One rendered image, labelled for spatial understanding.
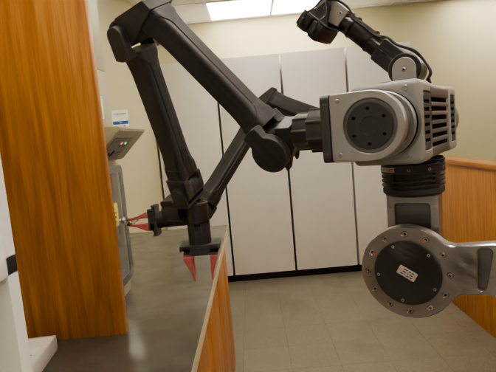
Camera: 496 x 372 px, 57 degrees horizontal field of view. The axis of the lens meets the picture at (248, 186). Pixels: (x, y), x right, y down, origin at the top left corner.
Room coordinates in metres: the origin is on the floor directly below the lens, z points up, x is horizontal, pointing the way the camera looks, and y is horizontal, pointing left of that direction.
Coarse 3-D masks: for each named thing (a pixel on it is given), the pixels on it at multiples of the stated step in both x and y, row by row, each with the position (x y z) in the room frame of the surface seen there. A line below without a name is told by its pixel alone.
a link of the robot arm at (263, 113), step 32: (160, 0) 0.91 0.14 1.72; (128, 32) 0.92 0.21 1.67; (160, 32) 0.90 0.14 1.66; (192, 32) 0.91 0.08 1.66; (192, 64) 0.90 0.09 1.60; (224, 64) 0.92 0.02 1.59; (224, 96) 0.90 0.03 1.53; (256, 96) 0.92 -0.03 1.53; (256, 128) 0.87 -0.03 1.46; (256, 160) 0.90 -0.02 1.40; (288, 160) 0.87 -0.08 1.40
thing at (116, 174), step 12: (120, 168) 1.57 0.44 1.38; (120, 180) 1.56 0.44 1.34; (120, 192) 1.54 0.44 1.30; (120, 204) 1.53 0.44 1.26; (120, 216) 1.51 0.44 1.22; (120, 228) 1.50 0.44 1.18; (120, 240) 1.48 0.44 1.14; (120, 252) 1.47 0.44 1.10; (132, 264) 1.58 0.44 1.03; (132, 276) 1.56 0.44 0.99
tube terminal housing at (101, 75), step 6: (102, 72) 1.56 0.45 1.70; (102, 78) 1.55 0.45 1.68; (102, 84) 1.54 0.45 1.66; (102, 90) 1.54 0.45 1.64; (102, 96) 1.53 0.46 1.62; (108, 108) 1.58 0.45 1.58; (108, 114) 1.58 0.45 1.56; (108, 120) 1.57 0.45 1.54; (108, 126) 1.56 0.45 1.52; (108, 162) 1.51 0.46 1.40; (114, 162) 1.58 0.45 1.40; (126, 288) 1.54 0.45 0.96
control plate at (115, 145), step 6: (120, 138) 1.36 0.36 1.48; (126, 138) 1.42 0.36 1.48; (132, 138) 1.50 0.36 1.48; (114, 144) 1.34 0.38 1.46; (126, 144) 1.48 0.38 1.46; (108, 150) 1.33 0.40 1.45; (114, 150) 1.40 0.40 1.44; (120, 150) 1.47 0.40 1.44; (108, 156) 1.39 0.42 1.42; (114, 156) 1.46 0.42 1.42
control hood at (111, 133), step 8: (104, 128) 1.27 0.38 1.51; (112, 128) 1.27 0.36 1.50; (120, 128) 1.29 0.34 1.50; (128, 128) 1.38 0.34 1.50; (136, 128) 1.47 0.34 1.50; (144, 128) 1.58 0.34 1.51; (112, 136) 1.28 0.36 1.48; (120, 136) 1.34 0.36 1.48; (128, 136) 1.43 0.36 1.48; (136, 136) 1.53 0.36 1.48; (128, 144) 1.51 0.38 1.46
